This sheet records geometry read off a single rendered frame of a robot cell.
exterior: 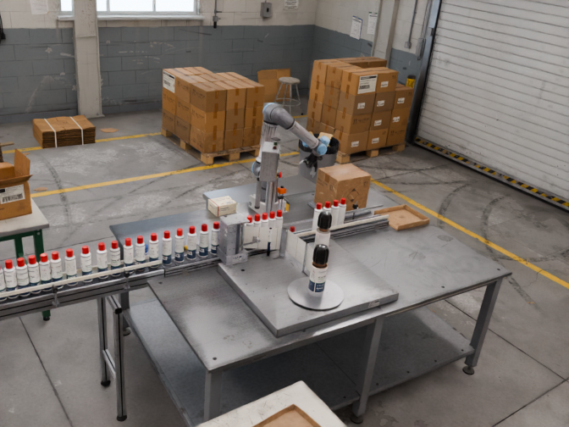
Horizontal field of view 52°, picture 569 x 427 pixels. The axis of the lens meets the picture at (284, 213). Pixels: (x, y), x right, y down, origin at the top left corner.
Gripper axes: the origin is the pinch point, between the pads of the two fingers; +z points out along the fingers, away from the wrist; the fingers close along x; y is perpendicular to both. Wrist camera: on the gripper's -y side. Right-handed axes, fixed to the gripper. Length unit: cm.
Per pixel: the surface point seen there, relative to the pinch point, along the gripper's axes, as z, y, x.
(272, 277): -27, 123, 66
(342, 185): -31, 21, 36
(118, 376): 40, 197, 50
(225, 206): 9, 80, -4
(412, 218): -25, -20, 82
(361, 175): -36, 4, 38
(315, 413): -55, 181, 135
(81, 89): 268, -106, -383
